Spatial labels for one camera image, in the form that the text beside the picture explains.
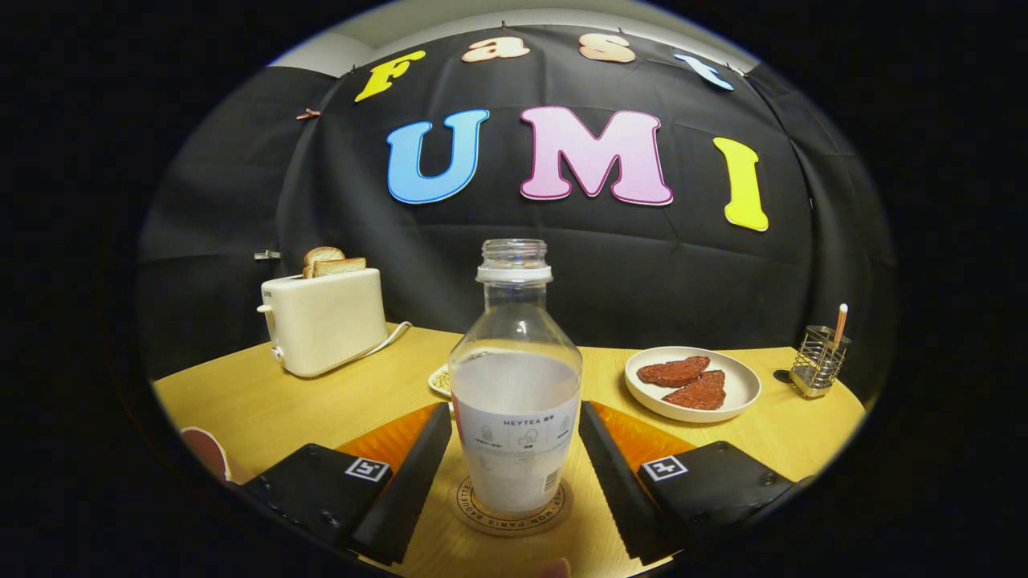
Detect reddish-brown meat piece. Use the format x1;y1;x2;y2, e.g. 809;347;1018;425
662;369;727;411
636;356;712;388

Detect white round plate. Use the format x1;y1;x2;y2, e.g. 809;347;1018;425
624;346;762;424

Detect toast slice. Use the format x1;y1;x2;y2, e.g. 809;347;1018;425
312;257;367;279
302;246;346;279

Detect round cork coaster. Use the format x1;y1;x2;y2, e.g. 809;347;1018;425
450;475;575;537

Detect metal wire holder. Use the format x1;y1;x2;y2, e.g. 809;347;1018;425
789;325;851;400

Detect cream toaster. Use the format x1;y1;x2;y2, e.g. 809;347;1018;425
257;267;390;379

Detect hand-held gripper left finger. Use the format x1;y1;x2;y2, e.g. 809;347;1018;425
229;401;454;568

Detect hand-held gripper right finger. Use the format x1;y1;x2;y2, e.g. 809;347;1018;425
578;400;812;564

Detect black backdrop cloth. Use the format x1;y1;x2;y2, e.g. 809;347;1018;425
137;24;899;402

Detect clear juice bottle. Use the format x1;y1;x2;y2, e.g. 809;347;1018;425
448;238;583;516

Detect wooden table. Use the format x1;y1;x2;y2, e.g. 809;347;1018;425
153;323;868;578

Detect white toaster cable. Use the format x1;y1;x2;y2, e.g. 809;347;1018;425
345;321;412;366

